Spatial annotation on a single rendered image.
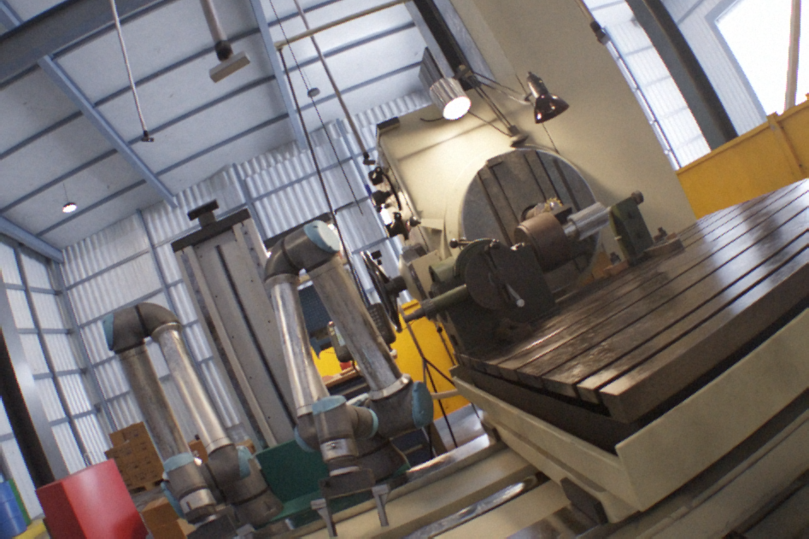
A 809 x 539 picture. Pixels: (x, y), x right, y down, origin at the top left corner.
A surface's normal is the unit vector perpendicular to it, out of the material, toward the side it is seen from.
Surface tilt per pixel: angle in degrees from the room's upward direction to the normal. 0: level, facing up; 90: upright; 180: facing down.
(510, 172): 90
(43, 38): 90
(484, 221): 90
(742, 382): 90
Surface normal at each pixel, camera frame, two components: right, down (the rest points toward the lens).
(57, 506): -0.22, -0.04
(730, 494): 0.07, -0.18
